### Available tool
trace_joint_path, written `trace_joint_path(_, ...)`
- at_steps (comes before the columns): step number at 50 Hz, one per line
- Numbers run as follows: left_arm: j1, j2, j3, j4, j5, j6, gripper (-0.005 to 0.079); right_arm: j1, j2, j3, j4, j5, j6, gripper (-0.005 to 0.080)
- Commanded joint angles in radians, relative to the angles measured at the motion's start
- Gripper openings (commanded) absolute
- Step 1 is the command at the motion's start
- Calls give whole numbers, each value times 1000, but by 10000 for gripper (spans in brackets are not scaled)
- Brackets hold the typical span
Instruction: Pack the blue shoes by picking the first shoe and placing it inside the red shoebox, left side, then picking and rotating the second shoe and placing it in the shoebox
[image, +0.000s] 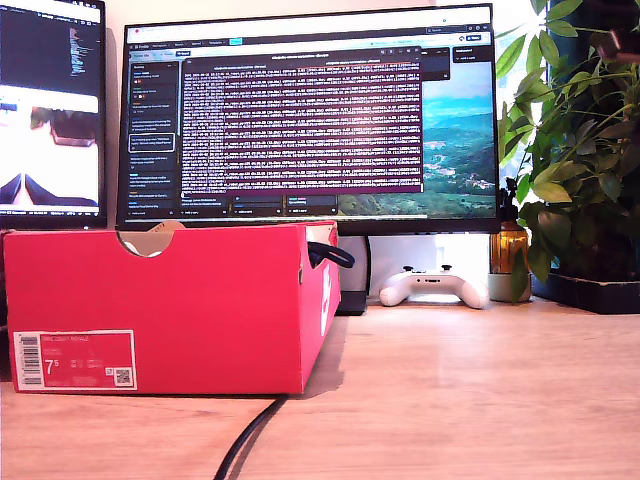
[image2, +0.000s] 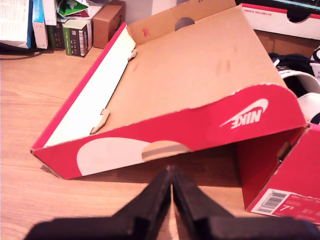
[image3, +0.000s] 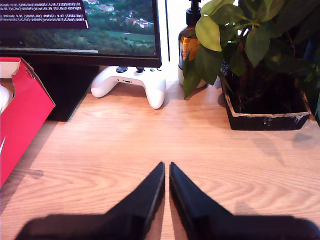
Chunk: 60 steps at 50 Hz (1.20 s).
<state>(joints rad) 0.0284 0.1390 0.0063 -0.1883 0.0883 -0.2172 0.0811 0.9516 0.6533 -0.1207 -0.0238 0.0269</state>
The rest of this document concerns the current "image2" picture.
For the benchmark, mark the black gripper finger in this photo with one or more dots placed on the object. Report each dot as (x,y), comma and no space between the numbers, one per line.
(150,205)
(192,202)

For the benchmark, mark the dark product box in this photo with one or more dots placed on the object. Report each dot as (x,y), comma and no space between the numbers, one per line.
(56,37)

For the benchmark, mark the blue shoe with white stripes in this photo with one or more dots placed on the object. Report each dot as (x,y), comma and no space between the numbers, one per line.
(316,55)
(292,62)

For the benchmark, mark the brown cardboard box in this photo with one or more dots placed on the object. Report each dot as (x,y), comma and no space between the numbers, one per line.
(107,25)

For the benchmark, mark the white printed carton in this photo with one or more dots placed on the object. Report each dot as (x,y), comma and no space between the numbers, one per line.
(13,20)

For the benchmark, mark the plain white carton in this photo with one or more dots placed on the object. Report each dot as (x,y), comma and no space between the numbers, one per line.
(49,12)

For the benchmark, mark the white and blue carton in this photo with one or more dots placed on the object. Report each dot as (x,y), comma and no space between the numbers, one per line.
(40,32)

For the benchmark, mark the red cardboard shoebox with lid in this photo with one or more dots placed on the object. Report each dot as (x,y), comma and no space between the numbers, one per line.
(187,75)

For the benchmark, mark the green and black product box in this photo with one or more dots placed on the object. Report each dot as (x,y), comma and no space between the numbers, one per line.
(77,37)

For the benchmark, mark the crumpled white green leaflet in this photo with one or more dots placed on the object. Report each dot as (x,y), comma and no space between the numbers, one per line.
(72,7)

